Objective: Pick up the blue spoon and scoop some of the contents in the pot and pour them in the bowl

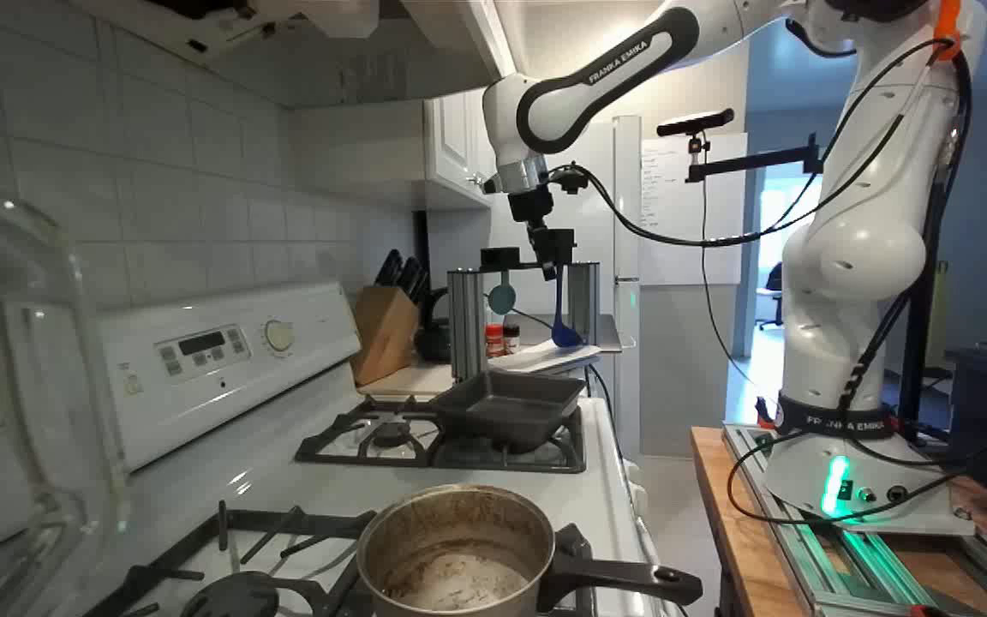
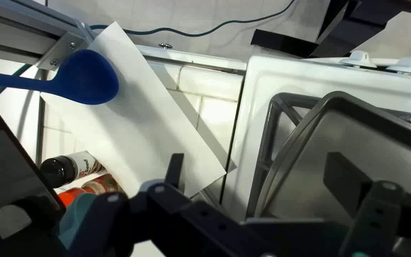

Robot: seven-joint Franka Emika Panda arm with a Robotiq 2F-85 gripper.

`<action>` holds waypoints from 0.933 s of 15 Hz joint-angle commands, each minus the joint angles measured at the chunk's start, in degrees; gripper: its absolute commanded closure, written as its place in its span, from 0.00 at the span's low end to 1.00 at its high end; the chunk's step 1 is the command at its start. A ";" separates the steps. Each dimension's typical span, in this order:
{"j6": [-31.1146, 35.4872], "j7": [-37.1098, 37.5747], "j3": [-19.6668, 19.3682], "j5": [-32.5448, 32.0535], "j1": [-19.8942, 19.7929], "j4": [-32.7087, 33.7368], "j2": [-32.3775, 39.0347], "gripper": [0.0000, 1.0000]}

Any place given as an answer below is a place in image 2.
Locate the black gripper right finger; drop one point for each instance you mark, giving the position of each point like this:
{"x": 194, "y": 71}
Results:
{"x": 379, "y": 208}

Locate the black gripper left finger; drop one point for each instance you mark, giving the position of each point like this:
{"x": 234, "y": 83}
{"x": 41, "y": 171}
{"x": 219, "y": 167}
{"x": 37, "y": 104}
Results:
{"x": 112, "y": 224}

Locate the grey square baking pan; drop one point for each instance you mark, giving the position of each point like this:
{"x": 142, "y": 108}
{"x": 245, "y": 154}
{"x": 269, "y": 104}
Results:
{"x": 352, "y": 157}

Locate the white gas stove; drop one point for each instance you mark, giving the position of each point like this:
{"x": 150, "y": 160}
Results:
{"x": 291, "y": 114}

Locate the aluminium frame stand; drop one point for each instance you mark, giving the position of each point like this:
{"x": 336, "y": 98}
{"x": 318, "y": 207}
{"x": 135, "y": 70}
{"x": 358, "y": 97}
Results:
{"x": 32, "y": 33}

